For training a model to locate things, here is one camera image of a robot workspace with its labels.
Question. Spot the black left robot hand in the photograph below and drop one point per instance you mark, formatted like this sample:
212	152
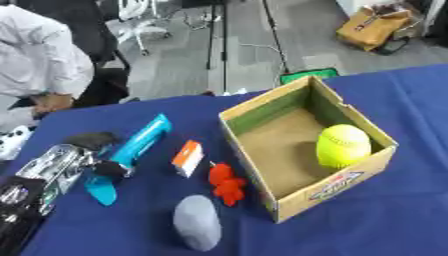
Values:
93	140

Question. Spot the blue toy drill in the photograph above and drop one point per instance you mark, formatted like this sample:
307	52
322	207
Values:
131	151

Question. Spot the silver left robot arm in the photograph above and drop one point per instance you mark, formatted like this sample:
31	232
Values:
44	180

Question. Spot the orange and white small box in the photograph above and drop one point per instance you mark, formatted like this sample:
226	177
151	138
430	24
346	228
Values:
188	157

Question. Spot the tan cardboard box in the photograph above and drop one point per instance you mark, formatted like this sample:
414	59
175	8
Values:
303	150

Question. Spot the person's hand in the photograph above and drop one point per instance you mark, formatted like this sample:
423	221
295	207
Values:
51	102

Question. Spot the white game controller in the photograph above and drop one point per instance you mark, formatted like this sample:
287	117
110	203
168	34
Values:
11	141

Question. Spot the black office chair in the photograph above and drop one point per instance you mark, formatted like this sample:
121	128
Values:
87	43

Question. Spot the person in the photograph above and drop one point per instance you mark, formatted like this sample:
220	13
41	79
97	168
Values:
41	56

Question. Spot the white office chair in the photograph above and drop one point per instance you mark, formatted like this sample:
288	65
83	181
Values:
140	23

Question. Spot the grey oval stone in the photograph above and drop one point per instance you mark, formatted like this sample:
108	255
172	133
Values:
197	222

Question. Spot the red soft toy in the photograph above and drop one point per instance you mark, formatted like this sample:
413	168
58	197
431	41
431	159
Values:
226	184

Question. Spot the black tripod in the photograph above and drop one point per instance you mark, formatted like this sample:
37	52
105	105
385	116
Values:
233	43

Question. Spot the green mat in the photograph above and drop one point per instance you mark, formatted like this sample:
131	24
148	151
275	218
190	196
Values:
308	75

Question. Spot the yellow ball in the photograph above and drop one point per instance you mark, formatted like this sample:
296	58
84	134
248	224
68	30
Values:
343	145

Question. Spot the tan bag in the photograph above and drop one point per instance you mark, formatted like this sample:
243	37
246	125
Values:
376	28

